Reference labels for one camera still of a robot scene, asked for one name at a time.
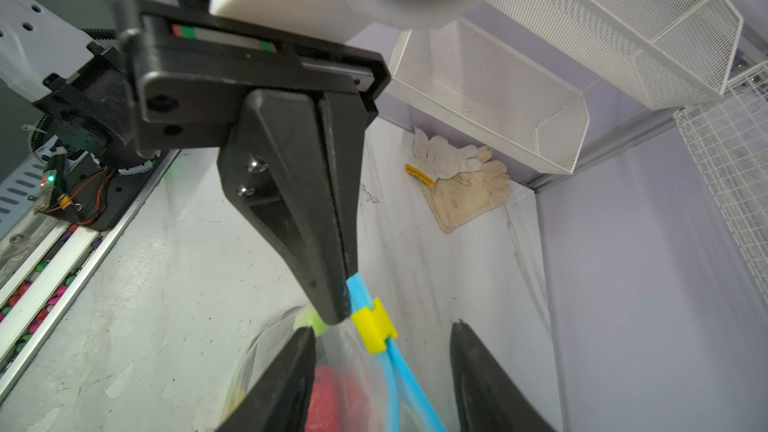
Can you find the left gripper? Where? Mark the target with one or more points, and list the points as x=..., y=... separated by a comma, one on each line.
x=188, y=73

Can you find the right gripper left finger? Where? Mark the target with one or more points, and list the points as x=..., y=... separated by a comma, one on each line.
x=281, y=397

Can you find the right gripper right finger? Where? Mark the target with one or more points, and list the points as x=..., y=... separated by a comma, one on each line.
x=486, y=398

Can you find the pink dragonfruit toy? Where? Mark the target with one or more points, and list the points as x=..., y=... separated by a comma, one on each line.
x=341, y=401

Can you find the clear zip top bag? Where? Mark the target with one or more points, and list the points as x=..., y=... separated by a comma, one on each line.
x=366, y=340

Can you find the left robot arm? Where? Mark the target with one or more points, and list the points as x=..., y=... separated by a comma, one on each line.
x=68, y=76

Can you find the beige cloth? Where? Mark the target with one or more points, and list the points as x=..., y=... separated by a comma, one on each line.
x=459, y=184

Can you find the white mesh two-tier shelf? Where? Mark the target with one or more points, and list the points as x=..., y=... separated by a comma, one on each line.
x=661, y=53

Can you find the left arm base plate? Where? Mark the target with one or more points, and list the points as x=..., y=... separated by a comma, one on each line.
x=92, y=194

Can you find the white wire basket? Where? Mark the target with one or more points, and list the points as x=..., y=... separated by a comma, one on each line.
x=727, y=140

